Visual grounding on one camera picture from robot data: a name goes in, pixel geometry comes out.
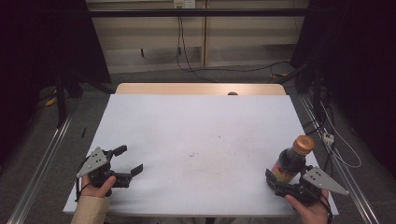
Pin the white wall socket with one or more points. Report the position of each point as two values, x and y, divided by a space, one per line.
184 3

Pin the dark soy sauce bottle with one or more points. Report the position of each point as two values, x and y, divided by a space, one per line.
291 161

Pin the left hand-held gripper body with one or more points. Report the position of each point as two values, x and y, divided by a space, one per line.
93 163

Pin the aluminium floor rail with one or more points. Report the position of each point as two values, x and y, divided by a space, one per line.
40 174
345 174

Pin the person's left hand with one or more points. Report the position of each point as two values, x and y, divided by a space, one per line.
99 190

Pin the black horizontal bar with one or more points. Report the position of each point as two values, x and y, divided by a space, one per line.
199 12

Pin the dark round table grommet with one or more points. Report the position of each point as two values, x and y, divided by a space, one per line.
233 93

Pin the white table cover board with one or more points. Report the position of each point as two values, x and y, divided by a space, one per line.
199 124

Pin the black curtain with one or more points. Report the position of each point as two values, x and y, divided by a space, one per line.
40 46
361 62

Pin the white power strip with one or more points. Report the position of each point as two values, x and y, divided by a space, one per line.
328 138

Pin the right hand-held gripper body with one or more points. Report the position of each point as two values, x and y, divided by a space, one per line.
323 182

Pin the person's right hand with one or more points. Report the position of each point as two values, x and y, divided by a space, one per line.
311 213

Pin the black metal stand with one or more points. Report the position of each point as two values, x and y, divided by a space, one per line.
317 93
60 99

